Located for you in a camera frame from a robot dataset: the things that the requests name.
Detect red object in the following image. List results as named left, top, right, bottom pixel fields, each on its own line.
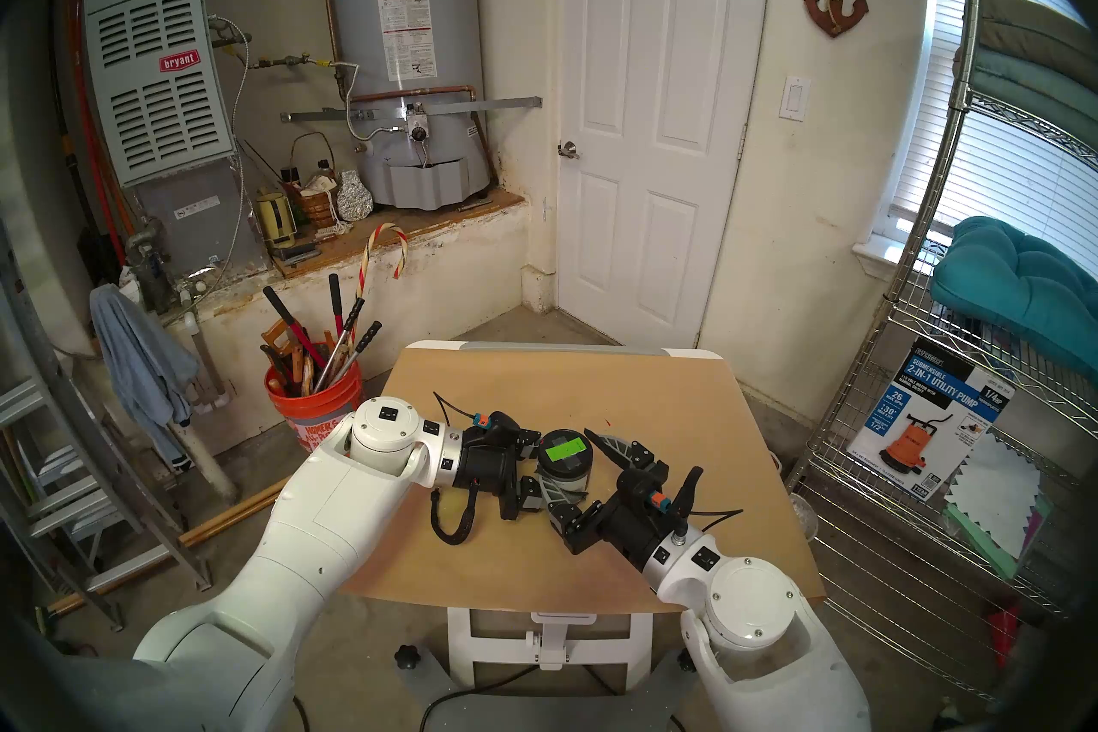
left=986, top=602, right=1022, bottom=667

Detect grey Bryant furnace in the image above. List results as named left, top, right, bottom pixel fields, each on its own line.
left=83, top=0, right=267, bottom=277

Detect green foam sheet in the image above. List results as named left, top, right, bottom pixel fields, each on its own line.
left=944, top=503, right=1052, bottom=581

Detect metal strap round tank base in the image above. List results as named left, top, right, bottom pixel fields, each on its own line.
left=281, top=96, right=543, bottom=124

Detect crumpled aluminium foil lump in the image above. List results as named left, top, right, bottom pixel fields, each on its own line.
left=336, top=170, right=375, bottom=223

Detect chrome wire shelf rack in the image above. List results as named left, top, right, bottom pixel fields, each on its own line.
left=785, top=0, right=1098, bottom=705

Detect olive cushion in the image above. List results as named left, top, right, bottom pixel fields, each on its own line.
left=978, top=0, right=1098, bottom=66

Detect black lid with green tape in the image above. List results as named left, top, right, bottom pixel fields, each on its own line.
left=536, top=430, right=594, bottom=484

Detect black coiled cable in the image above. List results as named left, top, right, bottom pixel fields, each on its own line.
left=429, top=482, right=480, bottom=545

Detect white window sill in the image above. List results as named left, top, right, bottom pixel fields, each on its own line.
left=852, top=233, right=910, bottom=281

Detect wooden platform ledge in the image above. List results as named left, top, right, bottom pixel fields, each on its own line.
left=274, top=190, right=526, bottom=278

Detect white zigzag edged sheets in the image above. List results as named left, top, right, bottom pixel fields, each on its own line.
left=946, top=434, right=1043, bottom=560

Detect white window blinds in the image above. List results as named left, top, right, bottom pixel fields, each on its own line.
left=888, top=0, right=1098, bottom=277

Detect teal tufted cushion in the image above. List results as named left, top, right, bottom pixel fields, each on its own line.
left=929, top=216, right=1098, bottom=380

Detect yellow gas line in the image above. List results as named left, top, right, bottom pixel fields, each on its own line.
left=244, top=53, right=335, bottom=71

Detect utility pump cardboard box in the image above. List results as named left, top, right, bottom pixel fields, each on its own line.
left=847, top=336, right=1016, bottom=501

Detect blue cloth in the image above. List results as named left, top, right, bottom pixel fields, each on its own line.
left=90, top=284, right=200, bottom=474

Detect long red handled tool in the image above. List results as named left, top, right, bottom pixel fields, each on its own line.
left=262, top=286, right=327, bottom=371

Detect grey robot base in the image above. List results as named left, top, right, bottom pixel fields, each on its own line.
left=395, top=645, right=700, bottom=732

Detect aluminium ladder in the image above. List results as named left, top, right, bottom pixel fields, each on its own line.
left=0, top=241, right=214, bottom=633

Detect yellow container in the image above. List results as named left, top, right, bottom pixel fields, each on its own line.
left=255, top=192, right=297, bottom=247

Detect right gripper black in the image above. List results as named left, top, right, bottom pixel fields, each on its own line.
left=547, top=428, right=706, bottom=570

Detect striped candy cane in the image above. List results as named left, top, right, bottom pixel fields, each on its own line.
left=356, top=223, right=409, bottom=302

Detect white table stand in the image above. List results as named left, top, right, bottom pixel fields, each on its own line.
left=446, top=606, right=655, bottom=693

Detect grey water heater tank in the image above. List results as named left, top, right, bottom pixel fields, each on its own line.
left=324, top=0, right=497, bottom=210

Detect grey green cushion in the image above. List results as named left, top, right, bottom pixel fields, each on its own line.
left=954, top=46, right=1098, bottom=139

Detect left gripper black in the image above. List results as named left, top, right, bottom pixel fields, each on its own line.
left=462, top=411, right=593, bottom=522

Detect white panel door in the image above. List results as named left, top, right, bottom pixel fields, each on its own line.
left=553, top=0, right=773, bottom=349

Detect wooden pole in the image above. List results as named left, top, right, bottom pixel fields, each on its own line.
left=47, top=477, right=293, bottom=615

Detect black grip metal tool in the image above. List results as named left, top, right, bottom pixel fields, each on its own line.
left=330, top=321, right=383, bottom=380
left=313, top=297, right=366, bottom=392

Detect orange plastic bucket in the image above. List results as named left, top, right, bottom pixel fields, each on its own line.
left=264, top=361, right=365, bottom=452

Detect wicker basket with handle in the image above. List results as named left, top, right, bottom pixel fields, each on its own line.
left=287, top=132, right=340, bottom=229

